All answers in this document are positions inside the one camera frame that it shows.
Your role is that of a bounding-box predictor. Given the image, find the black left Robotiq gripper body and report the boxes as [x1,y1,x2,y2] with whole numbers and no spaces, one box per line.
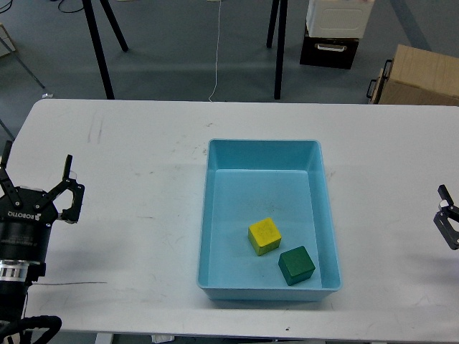
[1,188,57,264]

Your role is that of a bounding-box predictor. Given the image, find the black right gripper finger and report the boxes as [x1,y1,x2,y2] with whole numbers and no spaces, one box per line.
[433,184,458,250]

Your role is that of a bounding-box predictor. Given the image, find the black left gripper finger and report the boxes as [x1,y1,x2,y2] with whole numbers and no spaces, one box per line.
[1,140,16,201]
[42,155,85,224]

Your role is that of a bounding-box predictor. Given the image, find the green wooden block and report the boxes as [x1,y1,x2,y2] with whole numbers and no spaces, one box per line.
[278,246,316,286]

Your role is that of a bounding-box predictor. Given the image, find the yellow wooden block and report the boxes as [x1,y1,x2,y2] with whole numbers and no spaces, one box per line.
[247,217,282,256]

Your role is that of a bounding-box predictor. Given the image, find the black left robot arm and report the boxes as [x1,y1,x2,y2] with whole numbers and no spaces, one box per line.
[1,140,85,343]

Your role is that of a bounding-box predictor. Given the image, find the light blue plastic box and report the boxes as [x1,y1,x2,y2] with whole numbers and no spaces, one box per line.
[197,139,342,302]

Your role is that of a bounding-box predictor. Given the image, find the black storage box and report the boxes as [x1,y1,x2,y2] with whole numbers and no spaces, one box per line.
[300,23,361,70]

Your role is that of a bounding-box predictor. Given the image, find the black left stand legs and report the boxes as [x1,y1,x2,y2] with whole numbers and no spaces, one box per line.
[81,0,129,100]

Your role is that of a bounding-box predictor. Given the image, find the black stand legs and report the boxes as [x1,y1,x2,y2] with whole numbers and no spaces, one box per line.
[81,0,129,100]
[265,0,288,100]

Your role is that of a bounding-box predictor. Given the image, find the white appliance on floor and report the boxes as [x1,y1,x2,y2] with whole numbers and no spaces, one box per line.
[306,1,374,39]

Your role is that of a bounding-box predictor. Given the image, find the black right stand legs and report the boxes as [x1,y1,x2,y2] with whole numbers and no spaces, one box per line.
[265,0,288,100]

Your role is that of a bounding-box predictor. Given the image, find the cardboard box with handles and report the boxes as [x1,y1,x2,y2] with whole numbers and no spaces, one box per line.
[366,44,458,106]

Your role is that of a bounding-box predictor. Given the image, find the white hanging cord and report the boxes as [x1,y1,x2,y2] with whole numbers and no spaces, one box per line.
[207,0,222,102]

